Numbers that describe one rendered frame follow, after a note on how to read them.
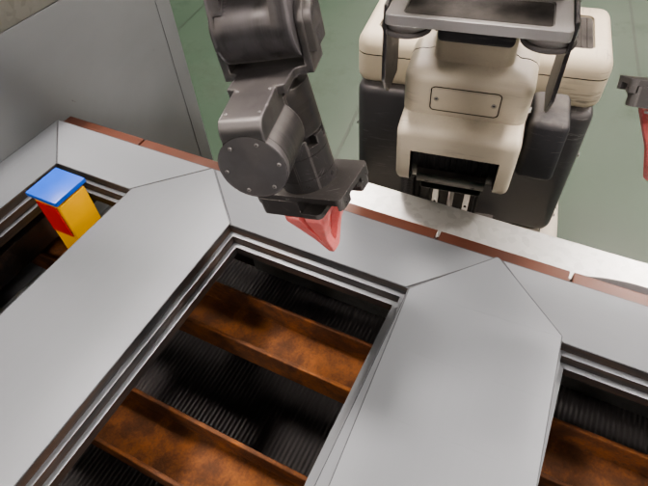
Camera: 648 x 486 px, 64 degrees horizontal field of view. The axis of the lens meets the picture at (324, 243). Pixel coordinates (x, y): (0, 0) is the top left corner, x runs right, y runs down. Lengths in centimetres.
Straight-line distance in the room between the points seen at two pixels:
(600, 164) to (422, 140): 141
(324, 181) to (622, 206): 174
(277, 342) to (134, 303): 24
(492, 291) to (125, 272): 47
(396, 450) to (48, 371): 40
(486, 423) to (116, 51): 95
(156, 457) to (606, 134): 214
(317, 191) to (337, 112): 192
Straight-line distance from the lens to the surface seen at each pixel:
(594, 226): 205
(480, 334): 62
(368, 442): 55
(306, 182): 49
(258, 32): 43
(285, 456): 88
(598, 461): 80
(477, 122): 99
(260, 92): 42
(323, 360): 79
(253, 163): 41
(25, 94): 105
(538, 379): 61
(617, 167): 232
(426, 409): 57
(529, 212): 148
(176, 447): 78
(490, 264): 69
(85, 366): 66
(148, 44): 123
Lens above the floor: 138
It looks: 49 degrees down
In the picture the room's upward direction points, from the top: 5 degrees counter-clockwise
